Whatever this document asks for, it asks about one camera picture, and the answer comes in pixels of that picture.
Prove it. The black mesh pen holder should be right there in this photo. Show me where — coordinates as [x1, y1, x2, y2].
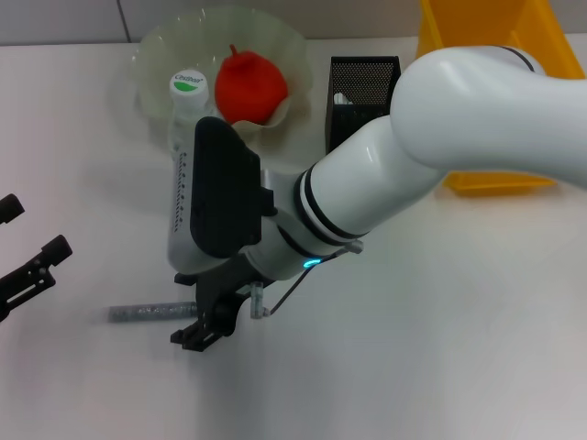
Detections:
[325, 55, 404, 157]

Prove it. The translucent green fruit plate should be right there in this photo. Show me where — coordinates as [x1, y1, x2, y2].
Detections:
[130, 4, 316, 148]

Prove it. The yellow plastic bin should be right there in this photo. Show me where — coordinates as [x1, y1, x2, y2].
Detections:
[415, 0, 587, 197]

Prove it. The red tomato-shaped toy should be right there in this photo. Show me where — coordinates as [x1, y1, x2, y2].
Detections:
[214, 43, 289, 126]

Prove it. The water bottle with green label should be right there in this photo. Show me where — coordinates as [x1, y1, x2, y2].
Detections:
[167, 69, 226, 161]

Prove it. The silver marker pen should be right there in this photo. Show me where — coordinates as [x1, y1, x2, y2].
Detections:
[106, 301, 199, 325]

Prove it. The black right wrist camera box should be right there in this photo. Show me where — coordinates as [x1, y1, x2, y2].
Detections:
[167, 116, 279, 276]

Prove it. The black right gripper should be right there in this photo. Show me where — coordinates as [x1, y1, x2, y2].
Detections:
[170, 255, 258, 353]

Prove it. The right wrist cable with plug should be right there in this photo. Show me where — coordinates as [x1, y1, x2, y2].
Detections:
[249, 240, 366, 321]

